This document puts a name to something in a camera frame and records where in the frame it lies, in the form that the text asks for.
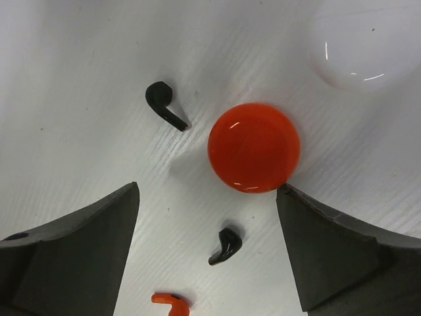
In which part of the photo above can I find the orange earbud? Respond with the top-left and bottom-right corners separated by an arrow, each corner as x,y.
151,293 -> 190,316

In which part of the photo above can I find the black earbud far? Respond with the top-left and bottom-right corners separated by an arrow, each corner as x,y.
145,81 -> 188,132

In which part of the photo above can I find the black earbud near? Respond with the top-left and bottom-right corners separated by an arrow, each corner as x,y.
208,227 -> 243,266

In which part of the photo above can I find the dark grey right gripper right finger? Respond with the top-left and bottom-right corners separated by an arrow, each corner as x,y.
276,184 -> 420,315

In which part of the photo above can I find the round orange earbud case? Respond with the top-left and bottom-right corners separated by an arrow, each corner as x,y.
207,103 -> 301,194

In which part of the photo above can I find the round white earbud case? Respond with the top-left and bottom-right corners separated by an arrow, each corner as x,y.
307,1 -> 420,92

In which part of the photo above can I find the black earbud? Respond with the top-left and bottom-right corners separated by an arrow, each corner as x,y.
145,81 -> 188,132
208,227 -> 243,266

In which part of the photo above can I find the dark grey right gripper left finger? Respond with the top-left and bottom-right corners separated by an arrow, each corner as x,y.
1,182 -> 139,315

